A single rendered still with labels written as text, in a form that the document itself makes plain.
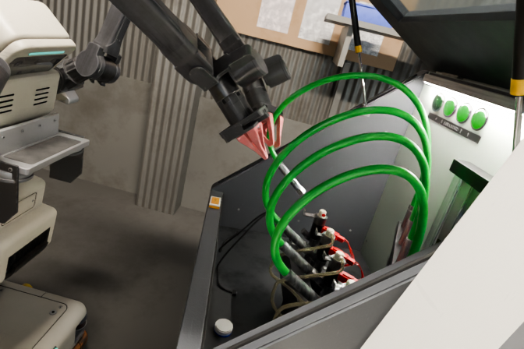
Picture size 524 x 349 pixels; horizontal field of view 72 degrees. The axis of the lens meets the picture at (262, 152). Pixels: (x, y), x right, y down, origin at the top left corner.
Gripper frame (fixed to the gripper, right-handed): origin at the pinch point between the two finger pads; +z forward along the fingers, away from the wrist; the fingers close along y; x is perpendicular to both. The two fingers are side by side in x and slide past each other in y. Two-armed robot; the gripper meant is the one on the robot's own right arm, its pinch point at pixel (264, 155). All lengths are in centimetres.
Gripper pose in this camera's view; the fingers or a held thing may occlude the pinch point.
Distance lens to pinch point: 77.5
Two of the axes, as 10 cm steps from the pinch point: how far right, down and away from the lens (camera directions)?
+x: 2.0, -2.8, 9.4
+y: 8.3, -4.6, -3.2
